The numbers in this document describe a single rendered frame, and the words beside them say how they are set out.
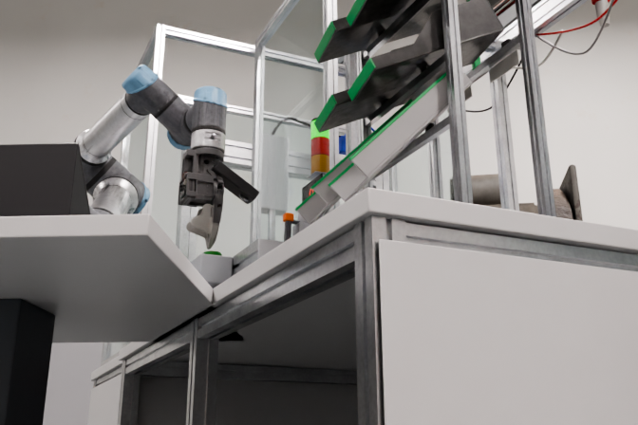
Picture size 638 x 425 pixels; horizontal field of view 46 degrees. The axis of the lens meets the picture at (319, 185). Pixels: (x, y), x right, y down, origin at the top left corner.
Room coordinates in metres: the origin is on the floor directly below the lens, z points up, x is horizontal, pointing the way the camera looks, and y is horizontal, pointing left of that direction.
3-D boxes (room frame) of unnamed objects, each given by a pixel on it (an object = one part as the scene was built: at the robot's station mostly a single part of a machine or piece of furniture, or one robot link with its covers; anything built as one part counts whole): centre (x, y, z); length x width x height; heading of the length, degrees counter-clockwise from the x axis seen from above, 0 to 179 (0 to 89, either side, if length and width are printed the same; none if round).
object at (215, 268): (1.59, 0.25, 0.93); 0.21 x 0.07 x 0.06; 25
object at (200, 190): (1.51, 0.25, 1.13); 0.09 x 0.08 x 0.12; 115
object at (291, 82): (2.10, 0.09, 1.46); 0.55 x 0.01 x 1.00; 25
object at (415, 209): (1.79, -0.38, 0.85); 1.50 x 1.41 x 0.03; 25
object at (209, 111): (1.52, 0.25, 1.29); 0.09 x 0.08 x 0.11; 34
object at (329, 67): (1.84, -0.03, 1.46); 0.03 x 0.03 x 1.00; 25
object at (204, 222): (1.50, 0.24, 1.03); 0.06 x 0.03 x 0.09; 115
